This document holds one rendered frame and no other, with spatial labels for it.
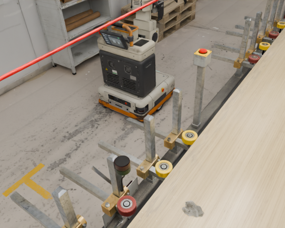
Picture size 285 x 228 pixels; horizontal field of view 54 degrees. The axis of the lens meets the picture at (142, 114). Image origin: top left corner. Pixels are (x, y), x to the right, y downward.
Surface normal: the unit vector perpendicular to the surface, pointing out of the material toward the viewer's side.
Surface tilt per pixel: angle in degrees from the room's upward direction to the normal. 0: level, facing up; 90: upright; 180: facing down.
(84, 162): 0
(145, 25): 82
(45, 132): 0
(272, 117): 0
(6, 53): 90
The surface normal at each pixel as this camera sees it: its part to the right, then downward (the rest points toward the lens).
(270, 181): -0.05, -0.78
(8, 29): 0.81, 0.33
